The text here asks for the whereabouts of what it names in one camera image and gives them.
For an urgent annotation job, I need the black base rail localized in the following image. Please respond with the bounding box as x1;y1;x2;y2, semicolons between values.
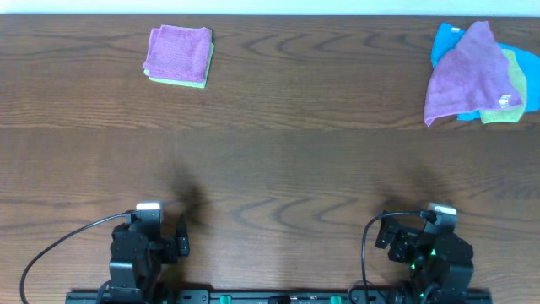
65;290;494;304

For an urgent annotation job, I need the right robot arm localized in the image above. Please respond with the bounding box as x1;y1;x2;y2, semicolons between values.
375;204;474;303

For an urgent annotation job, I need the folded green cloth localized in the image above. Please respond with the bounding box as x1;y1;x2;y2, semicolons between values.
143;28;215;90

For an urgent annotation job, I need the black cable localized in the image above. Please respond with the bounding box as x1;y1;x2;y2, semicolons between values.
347;210;435;304
19;213;132;304

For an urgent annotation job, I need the right black cable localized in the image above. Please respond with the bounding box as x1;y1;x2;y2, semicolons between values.
347;210;435;304

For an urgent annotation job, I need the left black cable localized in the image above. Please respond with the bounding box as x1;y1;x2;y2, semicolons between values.
19;213;132;304

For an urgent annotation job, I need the green microfiber cloth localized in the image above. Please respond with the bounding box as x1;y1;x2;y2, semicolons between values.
478;48;528;125

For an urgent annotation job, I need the folded purple cloth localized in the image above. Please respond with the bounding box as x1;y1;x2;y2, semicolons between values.
142;24;213;84

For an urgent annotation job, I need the blue microfiber cloth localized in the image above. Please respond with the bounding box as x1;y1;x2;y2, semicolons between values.
431;23;539;124

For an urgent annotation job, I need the purple microfiber cloth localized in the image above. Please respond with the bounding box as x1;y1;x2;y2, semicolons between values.
424;21;523;127

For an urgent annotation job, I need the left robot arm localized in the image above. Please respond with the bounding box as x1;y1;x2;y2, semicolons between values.
107;209;190;303

